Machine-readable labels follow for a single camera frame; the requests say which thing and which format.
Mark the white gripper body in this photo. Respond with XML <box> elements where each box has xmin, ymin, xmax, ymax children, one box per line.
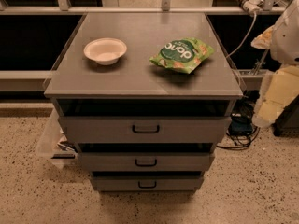
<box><xmin>252</xmin><ymin>65</ymin><xmax>299</xmax><ymax>128</ymax></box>

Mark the grey bottom drawer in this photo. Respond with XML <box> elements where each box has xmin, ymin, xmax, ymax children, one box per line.
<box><xmin>91</xmin><ymin>176</ymin><xmax>204</xmax><ymax>191</ymax></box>

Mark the grey drawer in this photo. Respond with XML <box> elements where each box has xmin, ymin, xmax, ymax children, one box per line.
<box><xmin>78</xmin><ymin>153</ymin><xmax>215</xmax><ymax>172</ymax></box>
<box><xmin>59</xmin><ymin>117</ymin><xmax>231</xmax><ymax>144</ymax></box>
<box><xmin>91</xmin><ymin>176</ymin><xmax>204</xmax><ymax>191</ymax></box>

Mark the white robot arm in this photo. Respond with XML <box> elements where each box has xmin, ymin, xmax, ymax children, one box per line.
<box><xmin>251</xmin><ymin>0</ymin><xmax>299</xmax><ymax>128</ymax></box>

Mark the grey drawer cabinet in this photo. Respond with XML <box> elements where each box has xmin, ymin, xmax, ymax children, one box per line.
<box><xmin>45</xmin><ymin>13</ymin><xmax>242</xmax><ymax>180</ymax></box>

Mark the grey middle drawer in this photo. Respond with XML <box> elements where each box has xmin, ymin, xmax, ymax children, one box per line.
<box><xmin>78</xmin><ymin>153</ymin><xmax>215</xmax><ymax>172</ymax></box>

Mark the grey top drawer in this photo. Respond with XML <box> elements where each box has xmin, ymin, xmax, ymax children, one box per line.
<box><xmin>59</xmin><ymin>117</ymin><xmax>231</xmax><ymax>144</ymax></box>

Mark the metal diagonal rod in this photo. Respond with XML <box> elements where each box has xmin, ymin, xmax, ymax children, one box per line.
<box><xmin>250</xmin><ymin>49</ymin><xmax>269</xmax><ymax>76</ymax></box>

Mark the dark cabinet at right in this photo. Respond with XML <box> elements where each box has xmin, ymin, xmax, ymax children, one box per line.
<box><xmin>273</xmin><ymin>95</ymin><xmax>299</xmax><ymax>136</ymax></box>

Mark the blue device on floor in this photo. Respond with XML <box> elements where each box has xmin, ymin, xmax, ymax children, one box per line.
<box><xmin>228</xmin><ymin>117</ymin><xmax>253</xmax><ymax>136</ymax></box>

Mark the white power strip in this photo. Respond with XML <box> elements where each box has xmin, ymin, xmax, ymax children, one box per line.
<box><xmin>236</xmin><ymin>0</ymin><xmax>263</xmax><ymax>15</ymax></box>

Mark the green snack bag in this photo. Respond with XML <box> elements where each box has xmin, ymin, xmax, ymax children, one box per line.
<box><xmin>149</xmin><ymin>37</ymin><xmax>214</xmax><ymax>74</ymax></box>

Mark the white paper bowl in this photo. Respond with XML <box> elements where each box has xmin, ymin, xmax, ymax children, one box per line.
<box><xmin>83</xmin><ymin>38</ymin><xmax>127</xmax><ymax>65</ymax></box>

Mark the clear plastic storage box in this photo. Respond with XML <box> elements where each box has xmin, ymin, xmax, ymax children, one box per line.
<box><xmin>36</xmin><ymin>109</ymin><xmax>78</xmax><ymax>168</ymax></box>

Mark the black cable bundle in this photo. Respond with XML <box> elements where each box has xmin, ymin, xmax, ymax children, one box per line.
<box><xmin>216</xmin><ymin>100</ymin><xmax>262</xmax><ymax>151</ymax></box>

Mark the white power cable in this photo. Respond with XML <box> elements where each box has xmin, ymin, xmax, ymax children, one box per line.
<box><xmin>225</xmin><ymin>10</ymin><xmax>258</xmax><ymax>60</ymax></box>

